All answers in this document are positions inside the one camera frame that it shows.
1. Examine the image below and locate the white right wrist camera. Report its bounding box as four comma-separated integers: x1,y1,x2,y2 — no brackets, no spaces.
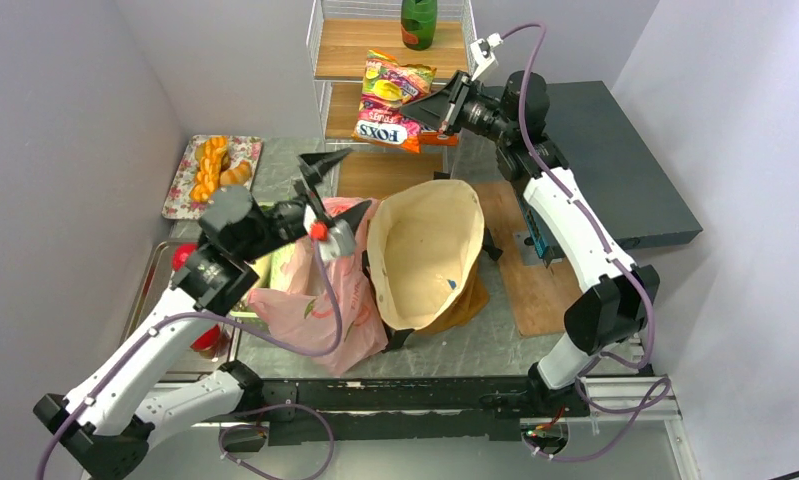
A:
470,33,503,82

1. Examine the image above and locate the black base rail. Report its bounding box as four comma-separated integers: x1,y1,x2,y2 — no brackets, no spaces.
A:
196,376,592,446

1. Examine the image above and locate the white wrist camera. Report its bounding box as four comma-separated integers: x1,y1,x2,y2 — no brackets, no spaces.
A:
309,220,356,262
470,33,503,82

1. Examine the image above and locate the grey metal equipment box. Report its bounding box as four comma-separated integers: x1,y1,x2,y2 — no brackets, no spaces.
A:
535,81,703,250

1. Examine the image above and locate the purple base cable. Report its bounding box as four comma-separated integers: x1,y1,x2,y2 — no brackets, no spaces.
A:
217,400,337,480

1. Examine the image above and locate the green plastic basket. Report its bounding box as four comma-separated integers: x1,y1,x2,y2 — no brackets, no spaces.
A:
229,251,274,322

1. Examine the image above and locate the pink plastic bag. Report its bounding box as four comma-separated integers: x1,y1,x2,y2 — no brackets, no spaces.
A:
245,197,388,376

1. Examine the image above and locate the Foxs fruits candy bag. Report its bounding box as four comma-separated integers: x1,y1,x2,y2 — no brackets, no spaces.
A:
351,50,437,154

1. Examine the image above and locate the white wire wooden shelf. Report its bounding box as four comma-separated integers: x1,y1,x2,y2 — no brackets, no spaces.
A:
306,1,476,199

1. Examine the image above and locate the floral tray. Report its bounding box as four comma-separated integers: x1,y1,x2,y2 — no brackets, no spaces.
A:
161,135,263,220

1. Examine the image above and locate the green romaine lettuce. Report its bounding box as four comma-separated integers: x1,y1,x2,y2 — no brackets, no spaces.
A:
268,244,299,292

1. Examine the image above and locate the wooden board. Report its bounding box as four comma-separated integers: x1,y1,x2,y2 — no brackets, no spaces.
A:
473,181,582,338

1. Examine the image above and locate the green glass bottle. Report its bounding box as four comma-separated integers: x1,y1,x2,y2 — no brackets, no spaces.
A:
400,0,438,51

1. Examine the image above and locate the metal baking tray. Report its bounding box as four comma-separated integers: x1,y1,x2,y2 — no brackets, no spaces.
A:
122,239,240,384

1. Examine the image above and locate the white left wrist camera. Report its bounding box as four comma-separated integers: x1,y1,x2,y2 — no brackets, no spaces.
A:
309,220,356,262

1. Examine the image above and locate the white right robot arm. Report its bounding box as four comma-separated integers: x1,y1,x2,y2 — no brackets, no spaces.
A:
400,70,659,393

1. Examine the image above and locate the orange snack bag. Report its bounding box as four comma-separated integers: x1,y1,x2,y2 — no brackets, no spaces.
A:
418,130,459,147

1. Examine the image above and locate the orange ruffled food piece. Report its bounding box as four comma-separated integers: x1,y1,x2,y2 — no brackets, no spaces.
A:
189,136,230,203

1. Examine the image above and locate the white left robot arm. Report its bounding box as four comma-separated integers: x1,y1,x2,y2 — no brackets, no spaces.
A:
34,149,368,479

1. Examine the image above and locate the brown paper grocery bag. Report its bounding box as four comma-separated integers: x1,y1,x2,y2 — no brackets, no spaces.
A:
364,179,502,351

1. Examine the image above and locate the croissant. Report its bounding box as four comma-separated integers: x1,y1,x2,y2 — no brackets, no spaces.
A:
219,161,253,186

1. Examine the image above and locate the red tomato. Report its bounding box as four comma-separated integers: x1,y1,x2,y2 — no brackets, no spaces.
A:
170,243,197,272

